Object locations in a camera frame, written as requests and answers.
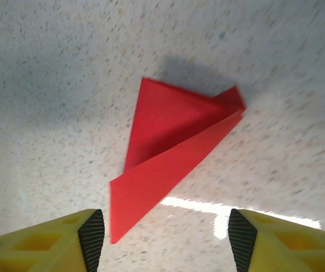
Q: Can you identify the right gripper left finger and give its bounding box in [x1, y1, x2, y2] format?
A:
[0, 208, 106, 272]

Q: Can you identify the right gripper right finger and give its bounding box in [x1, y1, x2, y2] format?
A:
[227, 208, 325, 272]

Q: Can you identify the red square paper sheet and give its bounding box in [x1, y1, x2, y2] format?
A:
[108, 76, 247, 245]

